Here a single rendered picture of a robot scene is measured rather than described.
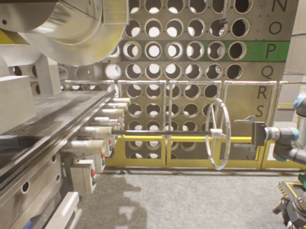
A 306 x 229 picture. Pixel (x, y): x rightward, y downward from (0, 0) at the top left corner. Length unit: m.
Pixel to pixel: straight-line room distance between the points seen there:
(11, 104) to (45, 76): 0.44
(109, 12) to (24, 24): 0.27
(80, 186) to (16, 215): 0.33
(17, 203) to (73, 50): 0.55
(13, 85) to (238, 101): 2.75
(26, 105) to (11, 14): 0.27
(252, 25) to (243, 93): 0.91
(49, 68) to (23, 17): 0.53
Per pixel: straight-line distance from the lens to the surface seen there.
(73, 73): 2.52
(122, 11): 0.68
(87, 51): 0.74
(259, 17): 2.99
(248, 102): 3.06
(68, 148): 0.94
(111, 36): 0.72
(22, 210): 0.81
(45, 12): 0.49
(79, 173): 0.99
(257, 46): 2.98
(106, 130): 1.04
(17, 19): 0.53
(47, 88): 1.05
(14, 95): 0.65
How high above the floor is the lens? 1.28
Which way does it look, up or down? 19 degrees down
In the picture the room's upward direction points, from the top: straight up
